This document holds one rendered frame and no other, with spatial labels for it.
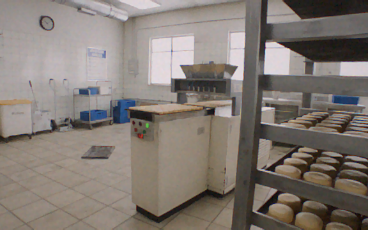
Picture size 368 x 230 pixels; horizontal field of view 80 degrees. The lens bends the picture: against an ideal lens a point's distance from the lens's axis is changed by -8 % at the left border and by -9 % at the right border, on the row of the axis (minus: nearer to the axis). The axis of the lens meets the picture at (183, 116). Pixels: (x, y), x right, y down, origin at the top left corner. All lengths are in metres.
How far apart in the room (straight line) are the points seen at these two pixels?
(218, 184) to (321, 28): 2.07
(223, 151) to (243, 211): 1.77
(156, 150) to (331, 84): 1.49
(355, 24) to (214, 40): 5.45
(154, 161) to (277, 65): 4.11
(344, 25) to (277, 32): 0.10
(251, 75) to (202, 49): 5.50
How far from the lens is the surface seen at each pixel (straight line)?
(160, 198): 1.92
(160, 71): 6.64
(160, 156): 1.79
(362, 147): 0.43
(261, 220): 0.51
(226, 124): 2.18
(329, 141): 0.43
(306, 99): 0.86
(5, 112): 4.95
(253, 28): 0.44
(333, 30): 0.43
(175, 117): 1.85
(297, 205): 0.59
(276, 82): 0.44
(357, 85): 0.42
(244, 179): 0.46
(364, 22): 0.43
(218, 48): 5.75
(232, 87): 2.16
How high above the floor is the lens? 1.13
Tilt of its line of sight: 8 degrees down
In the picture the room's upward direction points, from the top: 2 degrees clockwise
